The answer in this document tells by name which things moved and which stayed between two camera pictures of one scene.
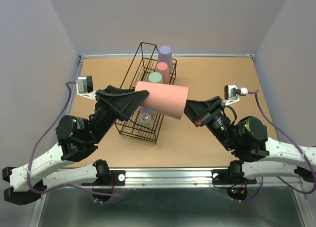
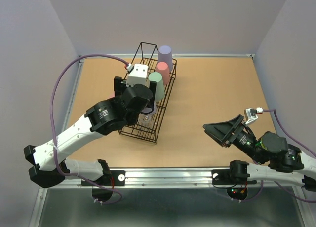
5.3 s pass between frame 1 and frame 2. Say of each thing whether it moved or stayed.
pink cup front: moved
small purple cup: stayed
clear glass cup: stayed
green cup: stayed
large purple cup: stayed
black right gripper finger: moved
